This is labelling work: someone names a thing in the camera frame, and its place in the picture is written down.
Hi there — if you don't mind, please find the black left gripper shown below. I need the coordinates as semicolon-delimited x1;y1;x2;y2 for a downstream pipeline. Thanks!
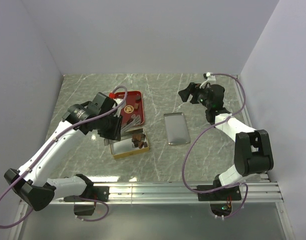
97;112;123;141

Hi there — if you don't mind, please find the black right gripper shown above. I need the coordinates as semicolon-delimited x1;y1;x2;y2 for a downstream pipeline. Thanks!
178;82;212;110

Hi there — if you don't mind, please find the silver tin lid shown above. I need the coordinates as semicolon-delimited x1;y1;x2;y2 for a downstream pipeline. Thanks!
164;112;190;146

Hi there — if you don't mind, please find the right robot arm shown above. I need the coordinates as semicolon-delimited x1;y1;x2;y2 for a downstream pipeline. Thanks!
178;82;274;200

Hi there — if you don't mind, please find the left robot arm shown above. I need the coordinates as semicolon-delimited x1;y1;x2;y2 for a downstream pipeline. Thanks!
4;92;125;211

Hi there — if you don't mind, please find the gold tin box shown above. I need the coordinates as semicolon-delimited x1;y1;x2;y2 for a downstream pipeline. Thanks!
110;128;150;160

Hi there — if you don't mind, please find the red rectangular tray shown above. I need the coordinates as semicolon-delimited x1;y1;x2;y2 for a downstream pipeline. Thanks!
120;90;145;126

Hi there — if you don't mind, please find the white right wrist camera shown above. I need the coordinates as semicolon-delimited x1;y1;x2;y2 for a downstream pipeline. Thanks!
199;72;216;89

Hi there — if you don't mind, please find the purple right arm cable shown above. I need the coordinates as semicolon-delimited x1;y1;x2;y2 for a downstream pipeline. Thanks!
181;72;249;221

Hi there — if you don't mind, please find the aluminium mounting rail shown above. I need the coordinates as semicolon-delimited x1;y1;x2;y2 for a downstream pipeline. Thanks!
19;182;285;206

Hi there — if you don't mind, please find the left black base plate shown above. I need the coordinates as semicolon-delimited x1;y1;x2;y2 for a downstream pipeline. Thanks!
63;186;110;202

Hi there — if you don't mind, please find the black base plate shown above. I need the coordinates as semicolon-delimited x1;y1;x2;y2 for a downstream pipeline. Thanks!
63;186;110;202
198;186;242;202

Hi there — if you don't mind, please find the black box under rail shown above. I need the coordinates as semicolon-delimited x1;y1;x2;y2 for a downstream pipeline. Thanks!
73;204;95;216

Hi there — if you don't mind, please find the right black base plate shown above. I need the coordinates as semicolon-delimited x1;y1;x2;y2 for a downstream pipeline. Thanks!
198;186;242;202

